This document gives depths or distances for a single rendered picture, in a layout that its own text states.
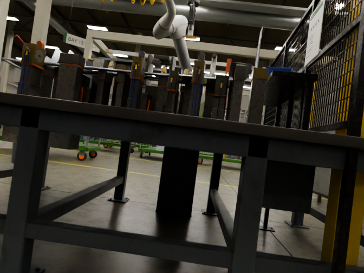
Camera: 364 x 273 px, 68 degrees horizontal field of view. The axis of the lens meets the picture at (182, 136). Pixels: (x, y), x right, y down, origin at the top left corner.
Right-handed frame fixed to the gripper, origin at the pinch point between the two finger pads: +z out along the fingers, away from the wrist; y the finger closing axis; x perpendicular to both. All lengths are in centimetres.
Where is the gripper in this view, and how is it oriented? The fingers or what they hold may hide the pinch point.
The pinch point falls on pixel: (190, 31)
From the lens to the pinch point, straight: 178.6
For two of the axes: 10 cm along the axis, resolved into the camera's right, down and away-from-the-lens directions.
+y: -1.4, -0.4, -9.9
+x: 9.9, 0.9, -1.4
